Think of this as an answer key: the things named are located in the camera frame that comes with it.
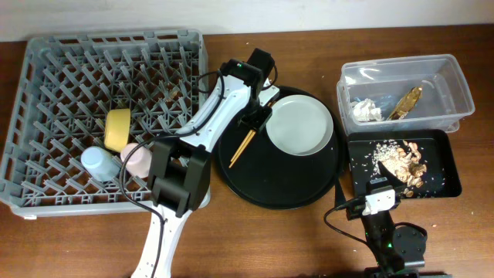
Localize food scraps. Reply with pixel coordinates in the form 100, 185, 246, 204
372, 140, 428, 198

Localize grey plate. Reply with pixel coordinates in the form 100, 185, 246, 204
266, 94, 334, 156

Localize white napkin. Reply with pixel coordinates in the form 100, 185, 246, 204
350, 98, 384, 122

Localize gold snack wrapper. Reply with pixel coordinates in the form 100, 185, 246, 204
387, 86, 423, 120

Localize pink cup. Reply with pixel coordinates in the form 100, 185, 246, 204
120, 143, 152, 178

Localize yellow bowl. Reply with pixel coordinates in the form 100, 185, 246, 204
103, 108, 130, 152

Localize light blue cup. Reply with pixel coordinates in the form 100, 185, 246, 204
80, 146, 120, 182

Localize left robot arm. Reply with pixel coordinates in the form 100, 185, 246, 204
132, 57, 279, 277

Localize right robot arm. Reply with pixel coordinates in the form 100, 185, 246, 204
346, 162, 428, 277

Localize grey dishwasher rack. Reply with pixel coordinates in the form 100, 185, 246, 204
1, 29, 208, 219

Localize black rectangular tray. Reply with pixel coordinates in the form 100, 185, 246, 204
347, 130, 462, 198

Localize round black tray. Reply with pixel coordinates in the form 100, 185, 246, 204
214, 84, 344, 210

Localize clear plastic bin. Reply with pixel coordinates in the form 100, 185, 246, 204
337, 54, 475, 134

